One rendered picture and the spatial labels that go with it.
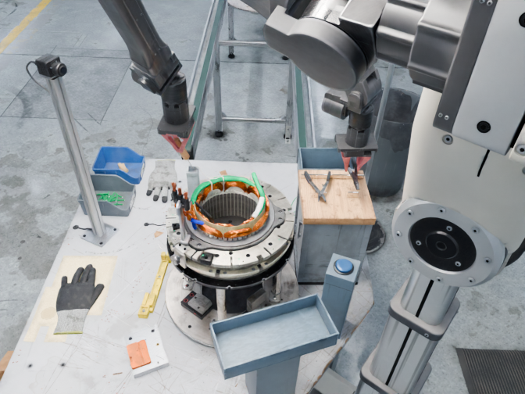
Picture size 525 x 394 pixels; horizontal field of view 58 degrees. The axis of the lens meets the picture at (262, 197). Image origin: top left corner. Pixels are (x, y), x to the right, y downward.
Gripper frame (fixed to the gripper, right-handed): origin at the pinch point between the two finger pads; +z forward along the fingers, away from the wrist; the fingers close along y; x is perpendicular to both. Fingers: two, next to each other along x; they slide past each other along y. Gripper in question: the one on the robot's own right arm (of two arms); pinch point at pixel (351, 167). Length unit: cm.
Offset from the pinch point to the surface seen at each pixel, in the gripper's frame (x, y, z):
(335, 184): -0.7, 3.6, 6.5
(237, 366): 53, 30, 5
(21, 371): 40, 86, 32
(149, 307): 22, 56, 32
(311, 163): -17.3, 8.2, 13.0
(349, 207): 8.8, 1.1, 6.3
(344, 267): 27.6, 5.1, 7.6
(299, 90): -104, 3, 40
